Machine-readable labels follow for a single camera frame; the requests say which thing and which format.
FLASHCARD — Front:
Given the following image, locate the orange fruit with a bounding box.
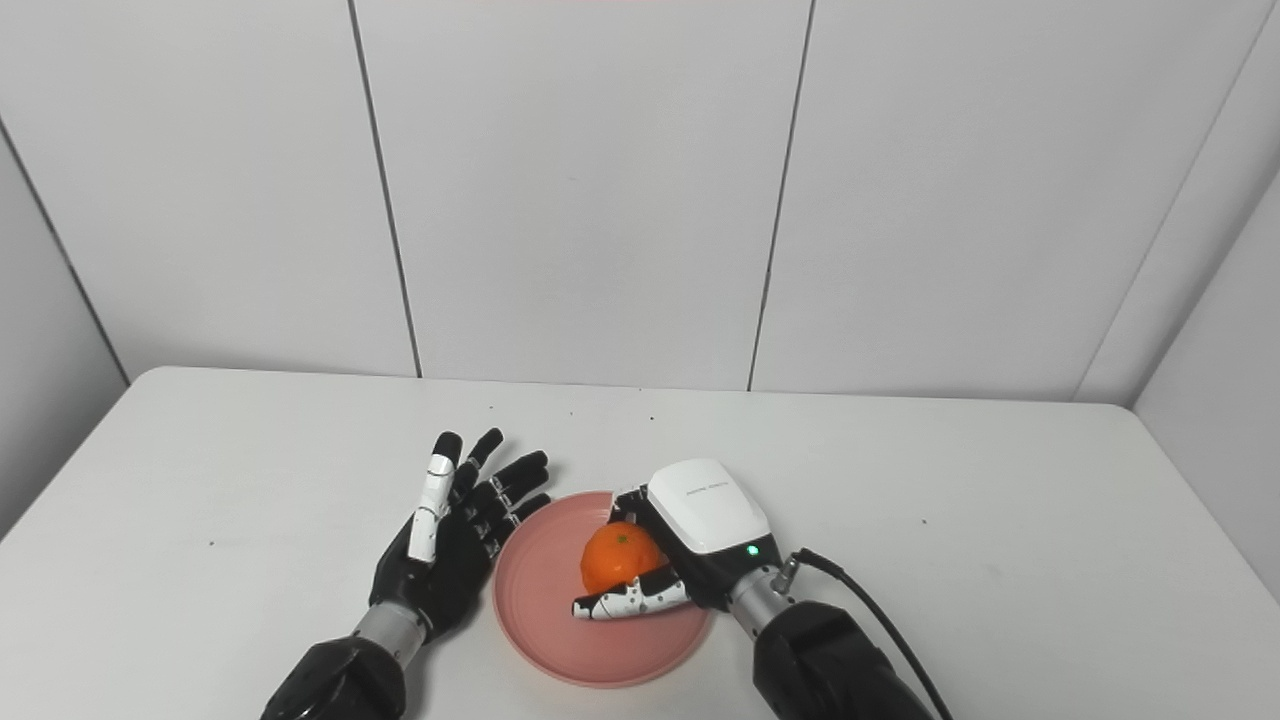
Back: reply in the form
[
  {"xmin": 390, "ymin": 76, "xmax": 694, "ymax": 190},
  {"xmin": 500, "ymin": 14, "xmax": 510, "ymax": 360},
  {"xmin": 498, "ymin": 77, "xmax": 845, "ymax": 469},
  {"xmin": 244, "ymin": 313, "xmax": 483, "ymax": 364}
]
[{"xmin": 579, "ymin": 520, "xmax": 667, "ymax": 598}]

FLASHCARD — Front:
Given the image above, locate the black and white right hand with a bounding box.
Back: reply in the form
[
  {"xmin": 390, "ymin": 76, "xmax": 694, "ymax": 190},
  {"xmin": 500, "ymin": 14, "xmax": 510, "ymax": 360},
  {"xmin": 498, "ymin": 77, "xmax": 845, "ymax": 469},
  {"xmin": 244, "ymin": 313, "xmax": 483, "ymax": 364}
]
[{"xmin": 571, "ymin": 457, "xmax": 784, "ymax": 622}]

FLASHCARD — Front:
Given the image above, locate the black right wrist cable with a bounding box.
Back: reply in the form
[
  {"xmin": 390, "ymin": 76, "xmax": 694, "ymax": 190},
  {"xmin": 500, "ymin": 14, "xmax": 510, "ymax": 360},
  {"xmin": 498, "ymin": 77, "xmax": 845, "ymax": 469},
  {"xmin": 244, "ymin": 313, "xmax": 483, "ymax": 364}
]
[{"xmin": 779, "ymin": 547, "xmax": 957, "ymax": 720}]

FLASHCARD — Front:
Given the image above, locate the pink round plate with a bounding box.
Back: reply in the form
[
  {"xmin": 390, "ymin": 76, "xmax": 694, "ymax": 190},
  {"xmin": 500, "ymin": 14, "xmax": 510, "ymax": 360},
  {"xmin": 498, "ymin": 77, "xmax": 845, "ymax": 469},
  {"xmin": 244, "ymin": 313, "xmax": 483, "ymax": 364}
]
[{"xmin": 491, "ymin": 489, "xmax": 717, "ymax": 690}]

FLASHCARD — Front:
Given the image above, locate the black and white left hand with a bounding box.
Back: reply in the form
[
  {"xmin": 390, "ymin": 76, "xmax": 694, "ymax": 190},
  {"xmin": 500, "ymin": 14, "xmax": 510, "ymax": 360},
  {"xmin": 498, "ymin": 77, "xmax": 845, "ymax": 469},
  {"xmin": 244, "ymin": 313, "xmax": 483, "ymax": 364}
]
[{"xmin": 368, "ymin": 428, "xmax": 554, "ymax": 643}]

